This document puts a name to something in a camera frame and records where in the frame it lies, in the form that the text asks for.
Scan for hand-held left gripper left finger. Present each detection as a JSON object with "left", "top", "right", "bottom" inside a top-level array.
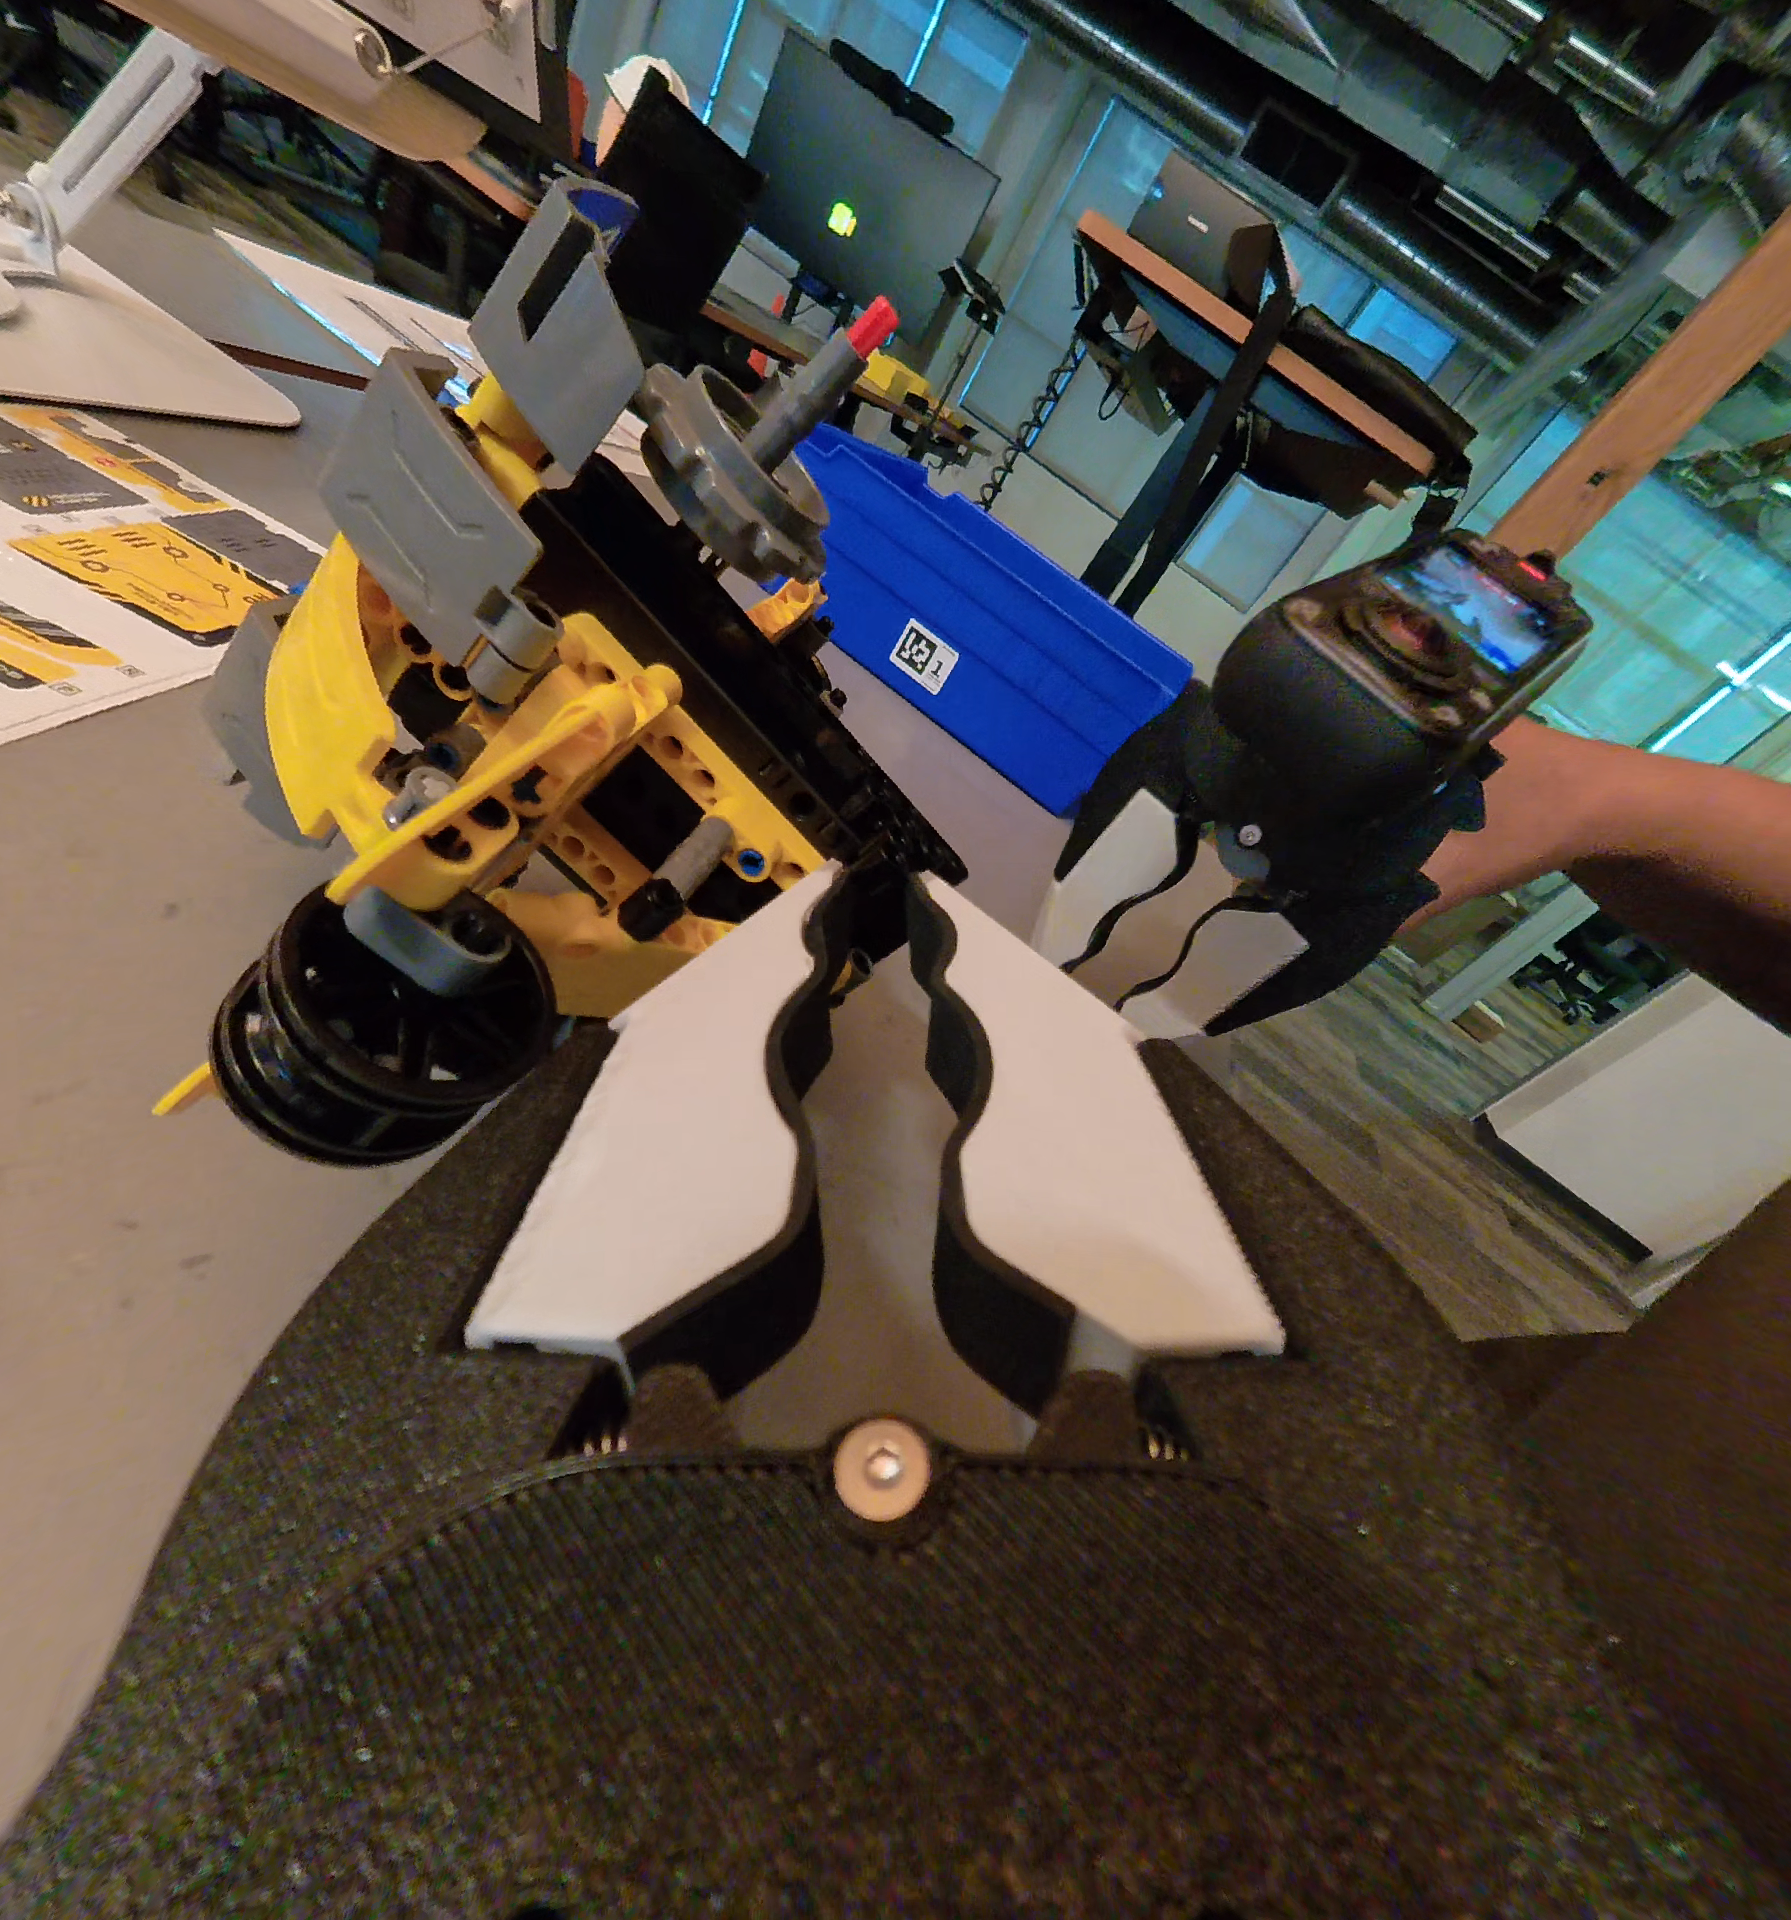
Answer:
[{"left": 463, "top": 864, "right": 855, "bottom": 1390}]

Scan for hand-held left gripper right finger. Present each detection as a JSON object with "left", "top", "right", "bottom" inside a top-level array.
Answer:
[{"left": 901, "top": 873, "right": 1289, "bottom": 1416}]

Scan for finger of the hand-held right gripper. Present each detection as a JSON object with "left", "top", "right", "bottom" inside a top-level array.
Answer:
[
  {"left": 1051, "top": 792, "right": 1197, "bottom": 971},
  {"left": 1123, "top": 894, "right": 1311, "bottom": 1039}
]

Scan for yellow building-brick toy vehicle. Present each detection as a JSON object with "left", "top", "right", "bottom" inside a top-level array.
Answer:
[{"left": 151, "top": 175, "right": 971, "bottom": 1170}]

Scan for person's right forearm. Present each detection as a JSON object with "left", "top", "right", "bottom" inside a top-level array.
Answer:
[{"left": 1411, "top": 716, "right": 1791, "bottom": 1069}]

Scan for blue plastic bin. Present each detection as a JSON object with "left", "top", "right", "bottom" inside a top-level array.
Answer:
[{"left": 797, "top": 419, "right": 1193, "bottom": 820}]

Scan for wooden-top standing desk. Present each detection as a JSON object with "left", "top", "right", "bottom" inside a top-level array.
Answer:
[{"left": 1071, "top": 210, "right": 1481, "bottom": 605}]

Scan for white desk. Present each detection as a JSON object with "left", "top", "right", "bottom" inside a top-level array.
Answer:
[{"left": 1471, "top": 973, "right": 1791, "bottom": 1265}]

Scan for wooden beam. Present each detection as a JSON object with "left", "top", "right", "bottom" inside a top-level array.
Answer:
[{"left": 1487, "top": 175, "right": 1791, "bottom": 564}]

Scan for black laptop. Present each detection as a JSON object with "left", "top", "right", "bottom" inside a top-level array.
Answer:
[{"left": 1127, "top": 150, "right": 1293, "bottom": 301}]

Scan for person's brown pants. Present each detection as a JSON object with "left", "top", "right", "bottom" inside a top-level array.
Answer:
[{"left": 1465, "top": 1135, "right": 1791, "bottom": 1920}]

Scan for large dark monitor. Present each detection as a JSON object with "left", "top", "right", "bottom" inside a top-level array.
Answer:
[{"left": 745, "top": 30, "right": 1005, "bottom": 328}]

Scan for yellow and grey sticker sheet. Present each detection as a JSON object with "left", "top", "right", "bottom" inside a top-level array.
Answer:
[{"left": 0, "top": 401, "right": 329, "bottom": 767}]

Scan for white monitor stand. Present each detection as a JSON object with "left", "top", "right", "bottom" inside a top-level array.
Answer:
[{"left": 0, "top": 25, "right": 303, "bottom": 431}]

